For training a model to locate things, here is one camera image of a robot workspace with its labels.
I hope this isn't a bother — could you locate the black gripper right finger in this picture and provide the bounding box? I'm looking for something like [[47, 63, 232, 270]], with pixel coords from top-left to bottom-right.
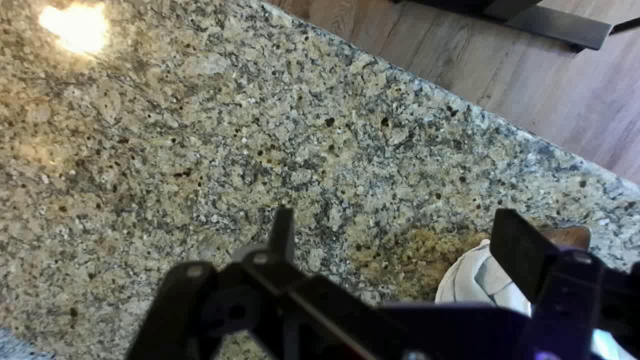
[[487, 207, 640, 360]]

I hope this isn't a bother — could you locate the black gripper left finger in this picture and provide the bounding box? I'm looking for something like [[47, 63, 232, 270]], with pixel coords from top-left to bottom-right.
[[126, 205, 375, 360]]

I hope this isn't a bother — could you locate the white paper cup green stripe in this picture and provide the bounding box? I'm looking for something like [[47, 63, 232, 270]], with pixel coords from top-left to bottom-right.
[[433, 221, 595, 317]]

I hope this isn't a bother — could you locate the black stand base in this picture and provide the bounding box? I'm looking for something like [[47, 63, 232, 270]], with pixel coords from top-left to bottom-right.
[[391, 0, 640, 51]]

